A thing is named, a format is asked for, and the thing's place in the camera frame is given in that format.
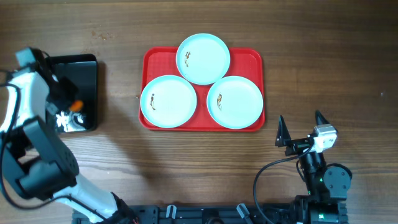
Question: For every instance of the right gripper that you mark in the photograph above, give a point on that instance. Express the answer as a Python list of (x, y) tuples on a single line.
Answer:
[(283, 139)]

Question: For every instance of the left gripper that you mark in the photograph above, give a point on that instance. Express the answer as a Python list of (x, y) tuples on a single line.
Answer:
[(65, 90)]

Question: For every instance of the orange sponge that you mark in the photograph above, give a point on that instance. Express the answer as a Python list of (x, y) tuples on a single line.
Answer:
[(76, 106)]

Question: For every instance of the light blue plate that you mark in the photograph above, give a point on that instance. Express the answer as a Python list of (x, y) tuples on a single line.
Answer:
[(168, 101), (203, 59), (235, 102)]

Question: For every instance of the light blue plate top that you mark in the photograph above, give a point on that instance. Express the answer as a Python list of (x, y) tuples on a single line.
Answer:
[(203, 59)]

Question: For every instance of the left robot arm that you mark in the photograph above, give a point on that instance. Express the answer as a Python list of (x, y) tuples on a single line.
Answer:
[(35, 162)]

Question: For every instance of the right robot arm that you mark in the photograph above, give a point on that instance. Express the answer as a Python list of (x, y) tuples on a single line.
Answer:
[(327, 184)]

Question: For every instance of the red plastic tray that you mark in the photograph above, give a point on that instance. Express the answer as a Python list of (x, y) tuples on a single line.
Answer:
[(245, 62)]

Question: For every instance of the black rectangular water basin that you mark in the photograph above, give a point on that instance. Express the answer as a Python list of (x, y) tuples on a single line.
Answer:
[(82, 71)]

